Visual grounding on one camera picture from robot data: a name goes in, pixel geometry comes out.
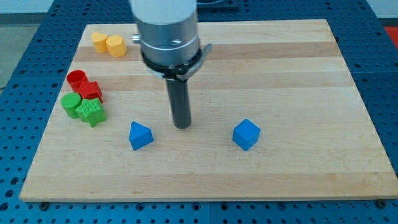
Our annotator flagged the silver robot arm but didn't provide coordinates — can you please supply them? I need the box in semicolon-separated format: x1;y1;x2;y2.
130;0;200;66

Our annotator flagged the blue cube block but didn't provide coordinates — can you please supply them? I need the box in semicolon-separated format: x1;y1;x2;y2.
232;119;261;151

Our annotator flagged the blue triangle block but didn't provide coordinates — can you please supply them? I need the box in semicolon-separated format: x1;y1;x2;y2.
129;121;154;151

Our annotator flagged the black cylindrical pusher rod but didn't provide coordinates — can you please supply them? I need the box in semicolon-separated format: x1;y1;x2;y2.
166;80;191;129

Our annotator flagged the wooden board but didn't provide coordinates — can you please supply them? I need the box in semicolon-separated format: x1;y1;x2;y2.
20;19;397;202

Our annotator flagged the yellow hexagon block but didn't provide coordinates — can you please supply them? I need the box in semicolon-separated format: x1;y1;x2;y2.
106;35;127;57

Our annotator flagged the green star block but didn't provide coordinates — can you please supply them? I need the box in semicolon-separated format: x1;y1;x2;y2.
76;98;106;128

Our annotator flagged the red star block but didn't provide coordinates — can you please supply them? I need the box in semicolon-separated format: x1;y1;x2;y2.
77;82;103;103

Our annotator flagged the yellow heart block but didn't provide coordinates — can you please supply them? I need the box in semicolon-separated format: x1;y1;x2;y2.
91;32;108;54

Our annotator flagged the red cylinder block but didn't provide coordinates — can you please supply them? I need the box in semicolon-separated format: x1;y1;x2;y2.
66;70;88;92

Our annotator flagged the green cylinder block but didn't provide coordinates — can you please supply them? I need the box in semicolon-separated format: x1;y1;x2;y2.
60;92;82;119

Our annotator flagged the black clamp ring with lever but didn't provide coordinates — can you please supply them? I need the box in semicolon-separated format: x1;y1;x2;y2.
131;33;213;83

